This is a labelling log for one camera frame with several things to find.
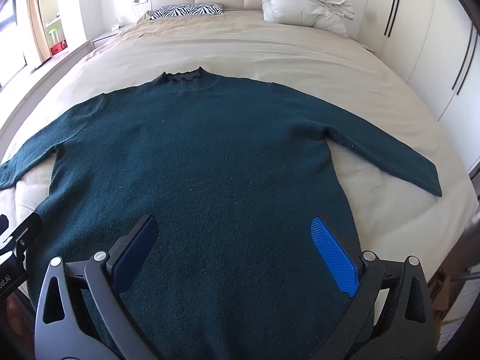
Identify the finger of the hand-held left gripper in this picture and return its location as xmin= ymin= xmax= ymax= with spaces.
xmin=8 ymin=213 xmax=43 ymax=257

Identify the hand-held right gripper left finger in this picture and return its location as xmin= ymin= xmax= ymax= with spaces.
xmin=34 ymin=214 xmax=160 ymax=360

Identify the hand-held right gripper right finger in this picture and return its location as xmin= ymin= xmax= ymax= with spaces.
xmin=310 ymin=216 xmax=437 ymax=360

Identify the dark teal knit sweater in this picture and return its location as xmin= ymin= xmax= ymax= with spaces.
xmin=0 ymin=67 xmax=443 ymax=360

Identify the cardboard box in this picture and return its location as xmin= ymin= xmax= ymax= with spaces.
xmin=430 ymin=270 xmax=457 ymax=320

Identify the white nightstand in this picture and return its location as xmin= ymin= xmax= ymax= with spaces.
xmin=92 ymin=26 xmax=126 ymax=49

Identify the beige curtain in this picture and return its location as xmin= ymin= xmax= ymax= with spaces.
xmin=24 ymin=0 xmax=51 ymax=65

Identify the bed with beige sheet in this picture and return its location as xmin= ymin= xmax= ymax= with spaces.
xmin=0 ymin=7 xmax=480 ymax=308

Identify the white open shelf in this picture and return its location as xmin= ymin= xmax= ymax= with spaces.
xmin=35 ymin=0 xmax=71 ymax=61

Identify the zebra print pillow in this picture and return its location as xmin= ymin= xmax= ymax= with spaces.
xmin=149 ymin=3 xmax=224 ymax=20

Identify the white wardrobe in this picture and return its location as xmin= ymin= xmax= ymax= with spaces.
xmin=369 ymin=0 xmax=480 ymax=128

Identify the folded white duvet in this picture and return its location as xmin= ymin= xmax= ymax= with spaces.
xmin=260 ymin=0 xmax=356 ymax=37

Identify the black wardrobe handle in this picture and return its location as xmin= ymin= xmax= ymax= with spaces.
xmin=384 ymin=0 xmax=405 ymax=37
xmin=451 ymin=26 xmax=478 ymax=97

